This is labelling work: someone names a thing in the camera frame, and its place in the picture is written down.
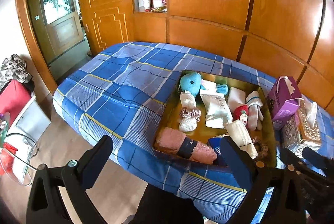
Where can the purple tissue box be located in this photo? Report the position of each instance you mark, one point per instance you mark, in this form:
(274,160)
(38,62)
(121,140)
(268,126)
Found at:
(283,100)

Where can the cream mesh towel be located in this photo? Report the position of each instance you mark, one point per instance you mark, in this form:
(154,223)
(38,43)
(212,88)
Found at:
(240,135)

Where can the beige hair scrunchie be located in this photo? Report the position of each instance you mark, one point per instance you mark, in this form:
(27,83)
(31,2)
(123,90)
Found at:
(194,113)

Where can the pink fluffy towel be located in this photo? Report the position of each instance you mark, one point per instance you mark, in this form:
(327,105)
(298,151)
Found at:
(178,143)

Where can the blue plush toy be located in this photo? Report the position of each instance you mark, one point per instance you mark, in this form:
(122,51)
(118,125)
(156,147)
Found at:
(193,83)

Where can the blue tissue pack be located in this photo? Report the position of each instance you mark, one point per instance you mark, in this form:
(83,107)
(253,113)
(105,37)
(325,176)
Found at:
(214,143)

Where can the brown hair scrunchie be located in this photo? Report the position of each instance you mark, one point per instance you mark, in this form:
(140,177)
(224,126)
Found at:
(261,148)

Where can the red christmas sock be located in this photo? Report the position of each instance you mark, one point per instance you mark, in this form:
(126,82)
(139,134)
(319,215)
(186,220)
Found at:
(241,113)

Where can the white fluffy socks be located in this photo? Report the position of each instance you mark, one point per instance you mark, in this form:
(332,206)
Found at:
(188,101)

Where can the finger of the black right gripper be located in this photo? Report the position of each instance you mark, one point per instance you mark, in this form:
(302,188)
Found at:
(323,163)
(292,162)

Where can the gold metal tray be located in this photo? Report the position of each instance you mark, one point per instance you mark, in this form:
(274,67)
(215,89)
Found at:
(202,133)

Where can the white soft pack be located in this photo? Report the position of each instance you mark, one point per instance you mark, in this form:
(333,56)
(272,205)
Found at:
(236,98)

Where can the glass panel door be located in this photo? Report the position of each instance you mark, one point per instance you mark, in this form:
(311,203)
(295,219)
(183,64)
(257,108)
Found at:
(60,35)

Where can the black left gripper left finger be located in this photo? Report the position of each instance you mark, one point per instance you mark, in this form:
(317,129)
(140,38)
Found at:
(45,204)

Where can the gold ornate tissue box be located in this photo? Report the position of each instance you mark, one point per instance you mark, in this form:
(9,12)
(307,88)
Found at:
(302,129)

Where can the patterned grey cloth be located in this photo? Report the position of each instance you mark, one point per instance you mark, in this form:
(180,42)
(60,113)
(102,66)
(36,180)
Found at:
(14,68)

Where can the blue plaid tablecloth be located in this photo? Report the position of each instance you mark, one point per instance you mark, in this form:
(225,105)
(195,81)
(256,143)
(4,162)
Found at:
(122,93)

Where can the red bag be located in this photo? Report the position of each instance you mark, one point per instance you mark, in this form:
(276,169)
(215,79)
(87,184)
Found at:
(14,97)

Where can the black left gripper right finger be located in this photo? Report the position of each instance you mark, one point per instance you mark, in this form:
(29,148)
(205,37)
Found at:
(285,204)

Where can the white wet wipes pack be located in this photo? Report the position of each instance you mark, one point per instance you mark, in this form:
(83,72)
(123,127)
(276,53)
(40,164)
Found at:
(218,114)

